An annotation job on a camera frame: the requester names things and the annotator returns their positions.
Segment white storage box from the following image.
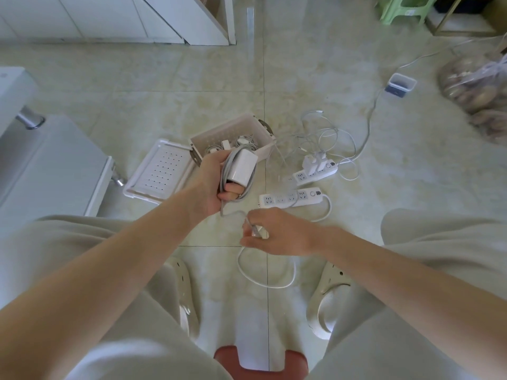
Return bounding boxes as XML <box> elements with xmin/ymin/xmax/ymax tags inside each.
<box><xmin>189</xmin><ymin>114</ymin><xmax>276</xmax><ymax>171</ymax></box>

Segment white right slipper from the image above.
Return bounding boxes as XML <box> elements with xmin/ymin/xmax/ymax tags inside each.
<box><xmin>305</xmin><ymin>261</ymin><xmax>353</xmax><ymax>341</ymax></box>

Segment black and yellow box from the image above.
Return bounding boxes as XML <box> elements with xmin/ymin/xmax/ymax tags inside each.
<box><xmin>433</xmin><ymin>0</ymin><xmax>496</xmax><ymax>15</ymax></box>

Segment red stool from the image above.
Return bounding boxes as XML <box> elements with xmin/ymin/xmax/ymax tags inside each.
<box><xmin>214</xmin><ymin>346</ymin><xmax>309</xmax><ymax>380</ymax></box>

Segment white power strip with chargers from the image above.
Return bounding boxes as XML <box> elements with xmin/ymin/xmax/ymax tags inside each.
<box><xmin>292</xmin><ymin>160</ymin><xmax>340</xmax><ymax>187</ymax></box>

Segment white perforated box lid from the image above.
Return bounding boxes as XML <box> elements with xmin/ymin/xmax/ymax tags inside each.
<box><xmin>122</xmin><ymin>139</ymin><xmax>197</xmax><ymax>205</ymax></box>

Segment tangle of white cables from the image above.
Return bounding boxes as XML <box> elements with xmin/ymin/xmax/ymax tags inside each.
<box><xmin>276</xmin><ymin>110</ymin><xmax>359</xmax><ymax>182</ymax></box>

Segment white cabinet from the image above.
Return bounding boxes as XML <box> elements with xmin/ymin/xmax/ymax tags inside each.
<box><xmin>0</xmin><ymin>0</ymin><xmax>237</xmax><ymax>46</ymax></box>

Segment beige trousers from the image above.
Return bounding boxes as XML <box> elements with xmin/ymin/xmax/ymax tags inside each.
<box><xmin>0</xmin><ymin>209</ymin><xmax>507</xmax><ymax>380</ymax></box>

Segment white appliance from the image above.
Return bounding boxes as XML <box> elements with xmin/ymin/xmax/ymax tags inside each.
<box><xmin>0</xmin><ymin>67</ymin><xmax>127</xmax><ymax>224</ymax></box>

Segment white power strip with button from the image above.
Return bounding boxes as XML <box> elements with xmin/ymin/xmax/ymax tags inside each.
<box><xmin>259</xmin><ymin>187</ymin><xmax>324</xmax><ymax>208</ymax></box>

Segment person's right hand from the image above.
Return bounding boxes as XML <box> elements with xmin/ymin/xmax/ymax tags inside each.
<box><xmin>240</xmin><ymin>208</ymin><xmax>320</xmax><ymax>258</ymax></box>

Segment white power strip cable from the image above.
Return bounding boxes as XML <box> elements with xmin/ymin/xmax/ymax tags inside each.
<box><xmin>237</xmin><ymin>194</ymin><xmax>332</xmax><ymax>289</ymax></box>

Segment white power adapter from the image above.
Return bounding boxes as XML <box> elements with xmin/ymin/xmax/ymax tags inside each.
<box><xmin>228</xmin><ymin>149</ymin><xmax>259</xmax><ymax>185</ymax></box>

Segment plastic bag of potatoes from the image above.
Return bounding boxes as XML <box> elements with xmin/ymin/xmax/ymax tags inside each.
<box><xmin>437</xmin><ymin>51</ymin><xmax>507</xmax><ymax>145</ymax></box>

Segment chrome handle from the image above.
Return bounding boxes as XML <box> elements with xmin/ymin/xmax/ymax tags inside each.
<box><xmin>16</xmin><ymin>106</ymin><xmax>46</xmax><ymax>131</ymax></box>

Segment white left slipper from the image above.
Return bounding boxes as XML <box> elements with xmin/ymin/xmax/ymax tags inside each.
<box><xmin>168</xmin><ymin>257</ymin><xmax>201</xmax><ymax>339</ymax></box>

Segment grey charger cable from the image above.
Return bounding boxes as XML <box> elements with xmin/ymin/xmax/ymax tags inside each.
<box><xmin>218</xmin><ymin>148</ymin><xmax>265</xmax><ymax>240</ymax></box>

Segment green plastic stool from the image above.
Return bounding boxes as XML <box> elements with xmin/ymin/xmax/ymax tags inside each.
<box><xmin>374</xmin><ymin>0</ymin><xmax>439</xmax><ymax>25</ymax></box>

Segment white slipper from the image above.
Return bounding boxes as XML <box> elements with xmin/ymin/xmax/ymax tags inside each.
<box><xmin>305</xmin><ymin>261</ymin><xmax>353</xmax><ymax>341</ymax></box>
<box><xmin>168</xmin><ymin>257</ymin><xmax>201</xmax><ymax>339</ymax></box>

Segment long white cable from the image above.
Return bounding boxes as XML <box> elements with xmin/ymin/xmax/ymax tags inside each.
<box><xmin>349</xmin><ymin>33</ymin><xmax>507</xmax><ymax>160</ymax></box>

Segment person's left hand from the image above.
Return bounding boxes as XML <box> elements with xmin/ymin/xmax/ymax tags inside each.
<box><xmin>189</xmin><ymin>149</ymin><xmax>245</xmax><ymax>221</ymax></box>

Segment person's right forearm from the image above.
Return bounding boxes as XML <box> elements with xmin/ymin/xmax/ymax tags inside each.
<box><xmin>314</xmin><ymin>226</ymin><xmax>507</xmax><ymax>376</ymax></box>

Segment clear container with blue base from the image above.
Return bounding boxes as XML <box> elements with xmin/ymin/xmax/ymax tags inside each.
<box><xmin>384</xmin><ymin>73</ymin><xmax>417</xmax><ymax>100</ymax></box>

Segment person's left forearm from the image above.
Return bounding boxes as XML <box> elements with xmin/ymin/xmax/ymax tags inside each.
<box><xmin>0</xmin><ymin>184</ymin><xmax>206</xmax><ymax>380</ymax></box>

